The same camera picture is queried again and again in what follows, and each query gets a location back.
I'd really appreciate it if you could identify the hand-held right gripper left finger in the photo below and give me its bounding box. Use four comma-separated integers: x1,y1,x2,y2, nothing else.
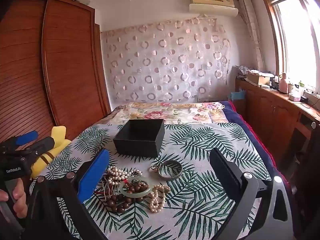
25,148,112,240

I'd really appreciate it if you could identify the cream pearl strand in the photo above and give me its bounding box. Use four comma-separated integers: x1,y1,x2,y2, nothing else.
149,184,171,213

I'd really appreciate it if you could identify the silver bangle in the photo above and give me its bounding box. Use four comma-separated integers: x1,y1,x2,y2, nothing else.
158,160,183,181

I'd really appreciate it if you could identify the patterned cloth pile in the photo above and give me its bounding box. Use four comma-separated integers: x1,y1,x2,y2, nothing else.
236,65,253,77

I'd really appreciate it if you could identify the leaf print cloth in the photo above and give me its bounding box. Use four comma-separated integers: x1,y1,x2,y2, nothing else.
29,122,272,240

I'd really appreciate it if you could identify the blue blanket with red edge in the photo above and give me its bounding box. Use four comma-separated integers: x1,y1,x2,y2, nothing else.
220,101,292,188

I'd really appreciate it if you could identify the floral blanket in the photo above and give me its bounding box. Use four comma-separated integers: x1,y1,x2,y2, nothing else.
96,102,226,126

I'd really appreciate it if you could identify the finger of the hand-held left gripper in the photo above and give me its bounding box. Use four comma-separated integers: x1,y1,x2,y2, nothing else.
24,136,56,157
9,131,39,147

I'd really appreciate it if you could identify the brown wooden bead bracelet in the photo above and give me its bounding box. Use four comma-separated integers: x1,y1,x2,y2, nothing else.
103,182,151,214

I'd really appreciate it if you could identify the window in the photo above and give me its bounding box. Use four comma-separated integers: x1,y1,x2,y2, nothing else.
260,0,320,93

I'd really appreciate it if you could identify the pale green jade bangle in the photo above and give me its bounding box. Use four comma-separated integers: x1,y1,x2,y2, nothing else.
119,176,153,198

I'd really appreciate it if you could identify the pink bottle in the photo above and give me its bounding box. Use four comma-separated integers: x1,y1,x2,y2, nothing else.
278,73,289,94

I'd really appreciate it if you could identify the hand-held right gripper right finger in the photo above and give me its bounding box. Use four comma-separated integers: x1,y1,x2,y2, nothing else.
209,148,293,240

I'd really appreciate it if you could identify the long wooden cabinet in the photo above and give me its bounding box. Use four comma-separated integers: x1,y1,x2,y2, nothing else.
235,77,320,171

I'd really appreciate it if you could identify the brown wooden wardrobe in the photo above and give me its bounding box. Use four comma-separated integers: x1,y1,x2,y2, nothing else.
0,0,112,143

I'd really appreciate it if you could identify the circle pattern curtain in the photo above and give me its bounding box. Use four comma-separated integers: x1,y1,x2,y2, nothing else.
100,17,231,104

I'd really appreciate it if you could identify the pinkish pearl necklace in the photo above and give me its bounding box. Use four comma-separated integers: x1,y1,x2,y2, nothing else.
106,166,143,183

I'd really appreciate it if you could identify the red cord bracelet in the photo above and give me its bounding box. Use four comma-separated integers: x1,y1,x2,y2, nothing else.
94,177,133,197

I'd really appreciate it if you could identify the yellow plush toy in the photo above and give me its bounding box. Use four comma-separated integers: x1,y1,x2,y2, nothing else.
30,126,72,180

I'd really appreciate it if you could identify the person's left hand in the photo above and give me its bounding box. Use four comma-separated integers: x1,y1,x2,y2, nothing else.
0,179,27,215

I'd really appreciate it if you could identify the cardboard box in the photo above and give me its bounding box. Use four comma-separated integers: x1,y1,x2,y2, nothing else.
246,72,271,86

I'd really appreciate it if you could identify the lace window curtain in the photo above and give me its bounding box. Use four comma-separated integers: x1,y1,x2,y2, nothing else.
237,0,265,73

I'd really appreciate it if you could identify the black square box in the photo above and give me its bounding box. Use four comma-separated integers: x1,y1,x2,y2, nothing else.
113,119,165,159

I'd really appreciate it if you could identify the blue paper bag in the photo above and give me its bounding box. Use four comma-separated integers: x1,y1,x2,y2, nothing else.
229,91,247,103

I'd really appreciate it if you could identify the wall air conditioner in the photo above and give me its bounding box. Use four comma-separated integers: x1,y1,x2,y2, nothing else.
189,0,239,18

